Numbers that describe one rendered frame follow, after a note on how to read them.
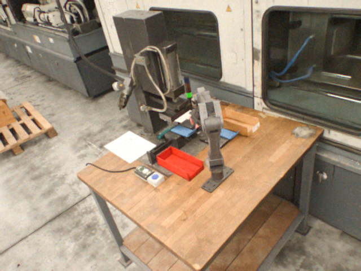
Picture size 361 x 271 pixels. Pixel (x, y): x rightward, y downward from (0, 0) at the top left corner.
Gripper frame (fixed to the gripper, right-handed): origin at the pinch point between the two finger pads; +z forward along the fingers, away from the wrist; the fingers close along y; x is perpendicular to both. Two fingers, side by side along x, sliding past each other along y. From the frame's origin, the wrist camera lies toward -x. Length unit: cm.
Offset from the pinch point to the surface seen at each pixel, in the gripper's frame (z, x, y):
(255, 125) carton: 2.9, -35.4, -21.2
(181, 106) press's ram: -6.2, 1.8, 11.8
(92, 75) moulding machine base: 214, -89, 231
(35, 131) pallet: 221, 24, 191
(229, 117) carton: 13.7, -34.9, -4.5
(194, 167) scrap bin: 7.4, 15.0, -17.8
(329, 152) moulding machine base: 1, -58, -63
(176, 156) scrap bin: 15.4, 13.8, -4.3
